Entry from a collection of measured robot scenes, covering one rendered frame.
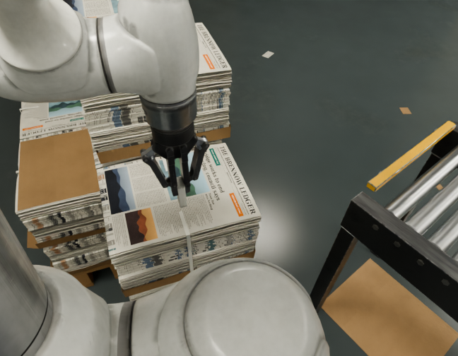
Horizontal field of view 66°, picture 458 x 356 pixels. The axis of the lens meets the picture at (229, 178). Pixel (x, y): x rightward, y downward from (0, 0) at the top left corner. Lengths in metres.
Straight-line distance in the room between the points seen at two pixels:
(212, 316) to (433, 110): 2.77
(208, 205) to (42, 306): 0.66
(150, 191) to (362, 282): 1.19
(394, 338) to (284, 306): 1.48
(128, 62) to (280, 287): 0.34
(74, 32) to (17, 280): 0.32
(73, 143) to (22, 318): 1.26
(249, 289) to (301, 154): 1.99
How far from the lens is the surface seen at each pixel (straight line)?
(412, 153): 1.18
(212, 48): 1.02
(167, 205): 0.91
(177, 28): 0.49
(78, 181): 1.35
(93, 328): 0.32
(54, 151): 1.49
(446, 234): 1.05
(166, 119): 0.57
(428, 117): 2.88
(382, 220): 1.00
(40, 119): 1.67
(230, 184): 0.95
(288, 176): 2.11
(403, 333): 1.80
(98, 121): 0.95
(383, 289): 1.85
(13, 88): 0.54
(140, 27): 0.49
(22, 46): 0.48
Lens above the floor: 1.55
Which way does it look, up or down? 48 degrees down
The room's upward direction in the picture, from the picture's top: 2 degrees clockwise
